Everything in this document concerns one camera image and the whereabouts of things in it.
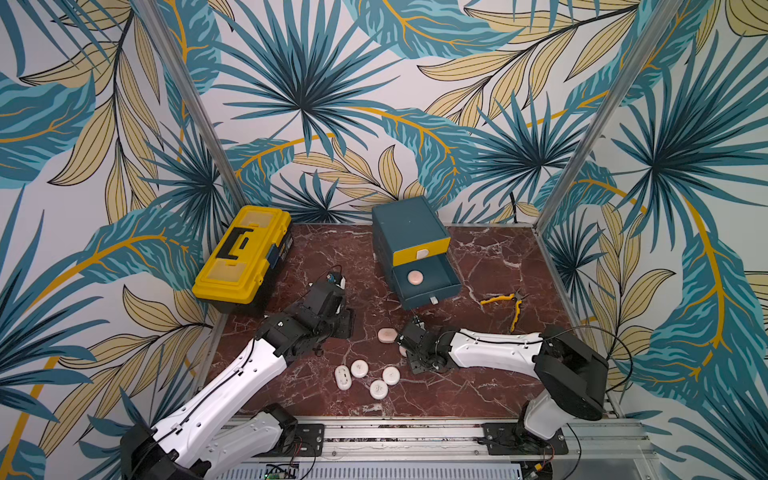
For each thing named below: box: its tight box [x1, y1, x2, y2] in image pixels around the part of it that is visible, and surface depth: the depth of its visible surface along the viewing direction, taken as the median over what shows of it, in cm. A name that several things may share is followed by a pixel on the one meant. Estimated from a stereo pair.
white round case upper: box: [350, 359, 369, 378], surface depth 85 cm
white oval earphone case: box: [335, 364, 353, 391], surface depth 83 cm
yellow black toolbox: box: [192, 205, 294, 313], surface depth 90 cm
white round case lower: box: [369, 379, 389, 400], surface depth 81 cm
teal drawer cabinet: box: [372, 196, 462, 311], surface depth 90 cm
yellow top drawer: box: [392, 237, 451, 267], surface depth 88 cm
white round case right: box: [382, 366, 401, 386], surface depth 84 cm
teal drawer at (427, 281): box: [392, 254, 463, 310], surface depth 95 cm
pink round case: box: [406, 269, 425, 286], surface depth 95 cm
